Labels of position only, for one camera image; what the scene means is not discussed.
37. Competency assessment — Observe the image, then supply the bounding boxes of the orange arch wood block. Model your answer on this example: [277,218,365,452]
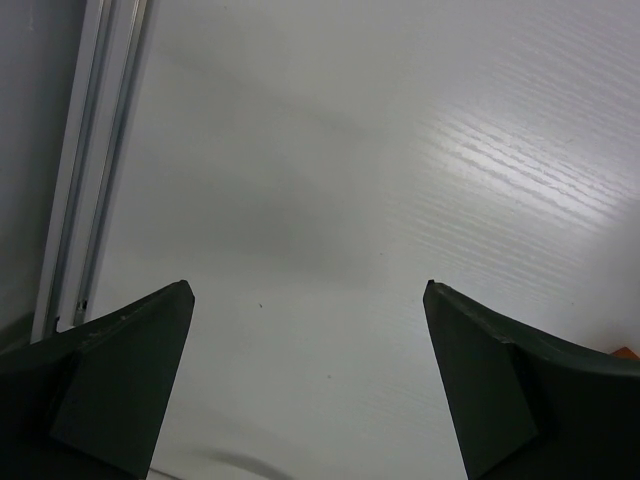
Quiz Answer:
[612,347,640,360]

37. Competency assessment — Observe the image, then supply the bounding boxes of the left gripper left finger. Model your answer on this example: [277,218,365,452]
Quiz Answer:
[1,280,195,479]

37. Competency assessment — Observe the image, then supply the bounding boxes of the aluminium frame rail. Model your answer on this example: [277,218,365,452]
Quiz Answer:
[30,1,157,343]

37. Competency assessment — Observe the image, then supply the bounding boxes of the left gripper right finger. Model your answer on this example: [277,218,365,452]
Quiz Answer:
[423,280,639,479]

